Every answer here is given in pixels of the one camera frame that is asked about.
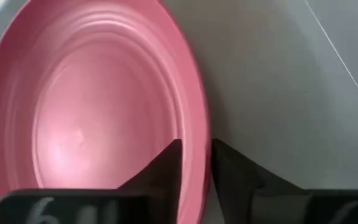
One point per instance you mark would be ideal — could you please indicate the grey plastic tray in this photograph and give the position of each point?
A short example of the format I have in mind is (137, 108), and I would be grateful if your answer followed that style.
(275, 93)

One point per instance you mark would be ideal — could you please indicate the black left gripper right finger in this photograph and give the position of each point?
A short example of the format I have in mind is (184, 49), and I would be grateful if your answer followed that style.
(238, 186)

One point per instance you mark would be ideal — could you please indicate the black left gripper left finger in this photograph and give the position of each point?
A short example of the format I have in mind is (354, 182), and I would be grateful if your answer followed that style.
(148, 193)

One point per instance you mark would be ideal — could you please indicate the pink plastic plate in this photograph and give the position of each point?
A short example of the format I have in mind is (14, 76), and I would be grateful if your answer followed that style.
(89, 109)

